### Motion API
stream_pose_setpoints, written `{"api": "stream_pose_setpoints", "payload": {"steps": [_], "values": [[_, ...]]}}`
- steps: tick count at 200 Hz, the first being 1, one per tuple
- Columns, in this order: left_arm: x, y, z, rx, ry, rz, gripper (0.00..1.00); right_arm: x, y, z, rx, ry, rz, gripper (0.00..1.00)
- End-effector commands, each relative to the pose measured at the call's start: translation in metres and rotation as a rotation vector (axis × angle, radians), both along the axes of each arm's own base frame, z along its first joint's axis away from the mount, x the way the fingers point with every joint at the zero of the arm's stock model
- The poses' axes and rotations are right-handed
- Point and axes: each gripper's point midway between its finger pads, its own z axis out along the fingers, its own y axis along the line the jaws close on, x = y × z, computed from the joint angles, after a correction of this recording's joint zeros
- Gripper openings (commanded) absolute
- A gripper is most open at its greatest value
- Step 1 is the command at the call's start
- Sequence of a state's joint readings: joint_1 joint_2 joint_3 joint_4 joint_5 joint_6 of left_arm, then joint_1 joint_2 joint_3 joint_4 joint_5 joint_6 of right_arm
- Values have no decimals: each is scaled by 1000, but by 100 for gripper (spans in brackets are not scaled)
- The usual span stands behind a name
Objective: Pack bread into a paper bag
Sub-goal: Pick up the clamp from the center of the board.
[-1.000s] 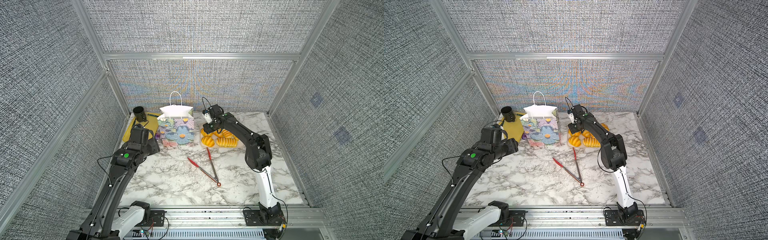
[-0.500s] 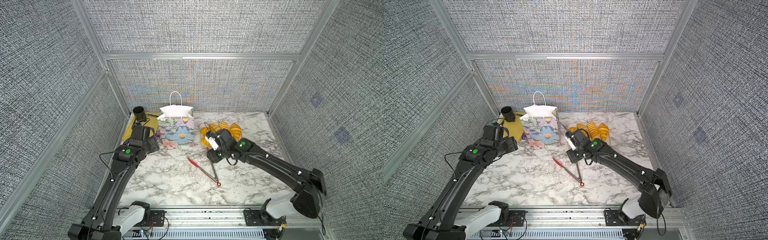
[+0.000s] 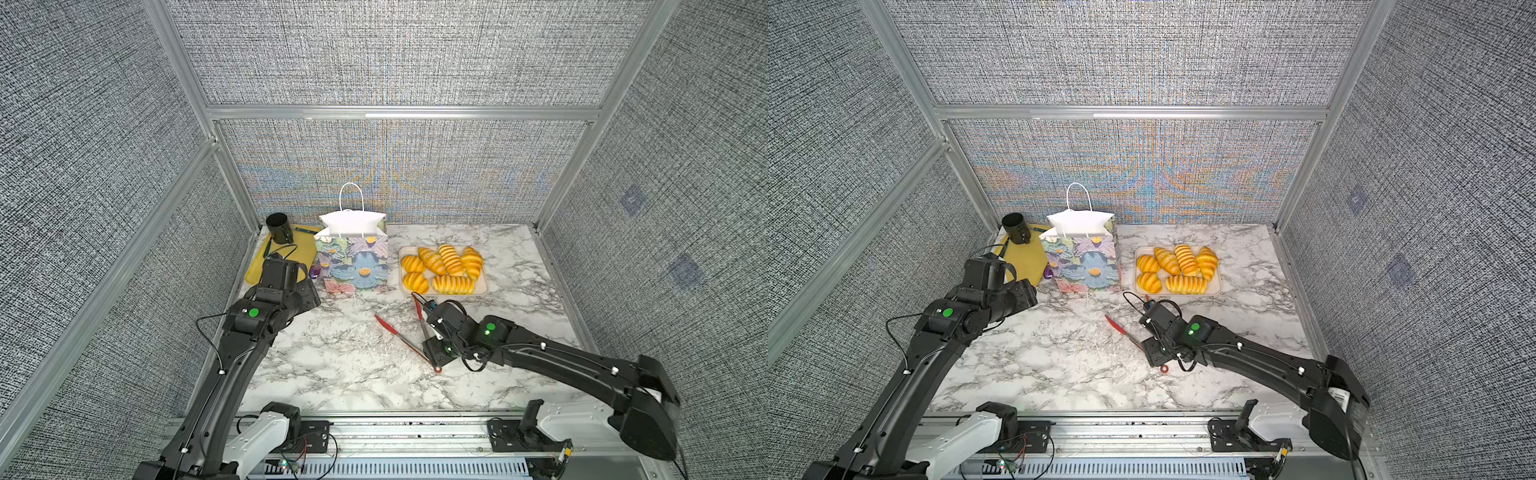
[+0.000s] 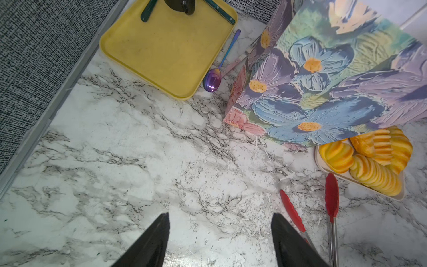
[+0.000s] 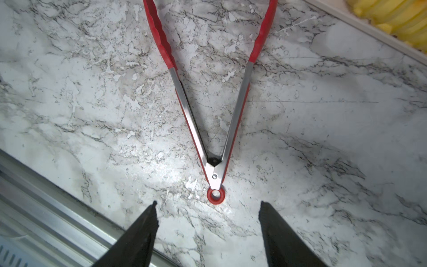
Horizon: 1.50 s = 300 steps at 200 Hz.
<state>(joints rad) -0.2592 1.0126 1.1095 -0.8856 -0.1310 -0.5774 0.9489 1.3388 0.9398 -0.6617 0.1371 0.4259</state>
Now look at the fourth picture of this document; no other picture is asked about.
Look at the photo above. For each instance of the black cup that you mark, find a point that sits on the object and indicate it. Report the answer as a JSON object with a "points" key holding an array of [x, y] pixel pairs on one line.
{"points": [[186, 6]]}

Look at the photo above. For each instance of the iridescent purple spoon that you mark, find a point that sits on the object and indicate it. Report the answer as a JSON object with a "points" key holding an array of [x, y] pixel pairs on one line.
{"points": [[212, 79]]}

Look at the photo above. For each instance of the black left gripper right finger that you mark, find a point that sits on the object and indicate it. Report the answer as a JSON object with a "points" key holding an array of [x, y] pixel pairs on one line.
{"points": [[291, 249]]}

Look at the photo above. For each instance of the red metal tongs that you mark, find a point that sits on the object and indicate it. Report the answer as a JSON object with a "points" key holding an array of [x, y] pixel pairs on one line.
{"points": [[332, 207]]}

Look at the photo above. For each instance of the green chopstick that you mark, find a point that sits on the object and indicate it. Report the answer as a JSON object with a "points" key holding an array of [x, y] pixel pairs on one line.
{"points": [[146, 13], [220, 11]]}

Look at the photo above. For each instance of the yellow striped bread top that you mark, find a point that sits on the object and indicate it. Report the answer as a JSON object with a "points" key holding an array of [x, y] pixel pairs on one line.
{"points": [[375, 145]]}

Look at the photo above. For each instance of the yellow striped bread front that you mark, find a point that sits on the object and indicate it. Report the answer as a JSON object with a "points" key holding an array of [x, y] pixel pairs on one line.
{"points": [[375, 176]]}

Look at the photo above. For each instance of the yellow striped bread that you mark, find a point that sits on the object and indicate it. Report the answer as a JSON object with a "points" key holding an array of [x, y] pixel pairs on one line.
{"points": [[375, 176], [375, 145], [337, 155], [402, 150]]}

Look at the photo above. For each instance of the green chopstick right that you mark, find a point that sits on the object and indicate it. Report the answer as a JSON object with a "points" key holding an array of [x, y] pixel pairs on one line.
{"points": [[220, 11]]}

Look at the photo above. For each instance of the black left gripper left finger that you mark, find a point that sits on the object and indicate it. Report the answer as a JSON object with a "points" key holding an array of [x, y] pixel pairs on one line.
{"points": [[150, 248]]}

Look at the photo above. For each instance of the beige bread tray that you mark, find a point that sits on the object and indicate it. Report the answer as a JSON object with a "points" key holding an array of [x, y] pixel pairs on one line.
{"points": [[347, 177]]}

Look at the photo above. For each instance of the green chopstick left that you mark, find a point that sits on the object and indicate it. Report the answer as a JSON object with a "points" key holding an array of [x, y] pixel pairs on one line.
{"points": [[146, 13]]}

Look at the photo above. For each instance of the floral paper gift bag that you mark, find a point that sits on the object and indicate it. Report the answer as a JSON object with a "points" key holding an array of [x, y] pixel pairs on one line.
{"points": [[323, 71]]}

